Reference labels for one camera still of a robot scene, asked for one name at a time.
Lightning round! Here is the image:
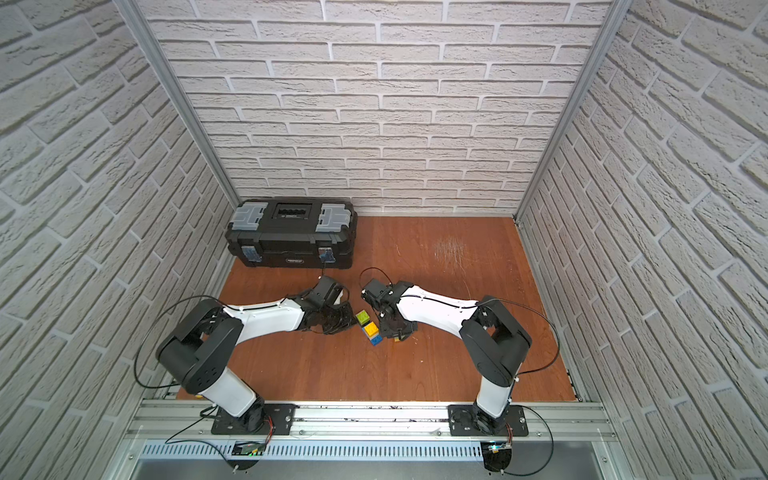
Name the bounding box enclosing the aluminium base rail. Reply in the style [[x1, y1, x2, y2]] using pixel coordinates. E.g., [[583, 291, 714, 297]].
[[126, 400, 618, 442]]

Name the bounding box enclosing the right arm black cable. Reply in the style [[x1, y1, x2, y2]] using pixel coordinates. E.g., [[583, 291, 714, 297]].
[[491, 298, 560, 377]]

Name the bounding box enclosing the green lego brick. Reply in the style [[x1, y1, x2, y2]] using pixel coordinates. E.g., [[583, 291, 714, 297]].
[[355, 310, 370, 326]]

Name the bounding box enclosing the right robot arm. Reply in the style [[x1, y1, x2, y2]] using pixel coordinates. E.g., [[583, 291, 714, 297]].
[[361, 279, 532, 435]]

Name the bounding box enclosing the yellow lego brick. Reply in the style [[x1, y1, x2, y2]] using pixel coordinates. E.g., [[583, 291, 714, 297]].
[[363, 322, 379, 338]]

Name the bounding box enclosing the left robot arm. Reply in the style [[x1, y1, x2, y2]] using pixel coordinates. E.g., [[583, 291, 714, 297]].
[[156, 276, 356, 434]]

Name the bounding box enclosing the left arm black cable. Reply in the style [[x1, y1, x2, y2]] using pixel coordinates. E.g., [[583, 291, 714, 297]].
[[133, 295, 229, 390]]

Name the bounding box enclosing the black grey toolbox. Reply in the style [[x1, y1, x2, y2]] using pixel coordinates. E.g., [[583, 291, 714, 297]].
[[225, 197, 358, 269]]

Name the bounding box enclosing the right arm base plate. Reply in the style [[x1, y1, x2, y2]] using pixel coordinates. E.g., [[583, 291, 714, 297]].
[[447, 404, 529, 437]]

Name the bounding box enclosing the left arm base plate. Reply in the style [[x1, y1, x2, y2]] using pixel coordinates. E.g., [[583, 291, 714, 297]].
[[211, 403, 297, 435]]

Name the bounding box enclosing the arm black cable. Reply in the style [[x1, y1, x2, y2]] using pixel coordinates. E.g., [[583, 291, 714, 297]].
[[133, 295, 229, 390], [491, 298, 560, 377]]

